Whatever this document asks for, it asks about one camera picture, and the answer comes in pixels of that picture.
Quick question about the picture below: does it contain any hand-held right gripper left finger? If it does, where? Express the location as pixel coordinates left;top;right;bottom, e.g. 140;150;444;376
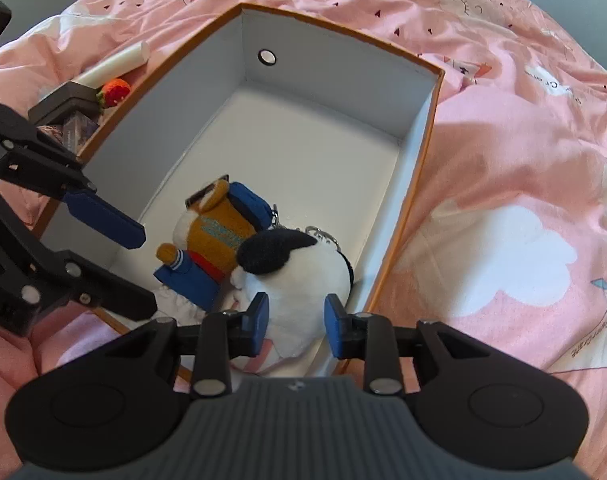
103;292;270;401

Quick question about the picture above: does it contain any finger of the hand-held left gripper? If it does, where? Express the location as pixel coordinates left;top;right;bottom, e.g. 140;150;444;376
8;247;158;337
0;125;147;251

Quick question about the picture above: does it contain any red crochet strawberry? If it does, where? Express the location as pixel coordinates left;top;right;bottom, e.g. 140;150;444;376
96;77;132;109

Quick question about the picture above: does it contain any white tube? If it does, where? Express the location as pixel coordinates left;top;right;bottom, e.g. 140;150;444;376
73;41;150;88

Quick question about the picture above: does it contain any orange cardboard box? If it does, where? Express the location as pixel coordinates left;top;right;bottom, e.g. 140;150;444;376
33;2;445;376

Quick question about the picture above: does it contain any orange blue plush toy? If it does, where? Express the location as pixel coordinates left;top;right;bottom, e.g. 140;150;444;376
153;180;276;311

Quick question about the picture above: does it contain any black and white plush toy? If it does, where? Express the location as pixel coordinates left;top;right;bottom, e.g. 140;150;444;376
223;227;357;376

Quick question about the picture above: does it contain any pink printed blanket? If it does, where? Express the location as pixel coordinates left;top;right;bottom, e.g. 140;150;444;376
0;0;607;401

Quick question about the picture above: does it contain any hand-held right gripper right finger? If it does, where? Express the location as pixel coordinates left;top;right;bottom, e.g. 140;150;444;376
324;295;490;396

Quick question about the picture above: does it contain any silver key ring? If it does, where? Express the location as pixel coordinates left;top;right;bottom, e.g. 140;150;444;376
303;225;341;261

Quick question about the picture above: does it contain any olive gold jewelry box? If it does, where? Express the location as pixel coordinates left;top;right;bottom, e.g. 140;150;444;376
28;82;104;127

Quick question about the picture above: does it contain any small printed card pack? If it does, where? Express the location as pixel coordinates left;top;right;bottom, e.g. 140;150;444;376
36;112;102;155

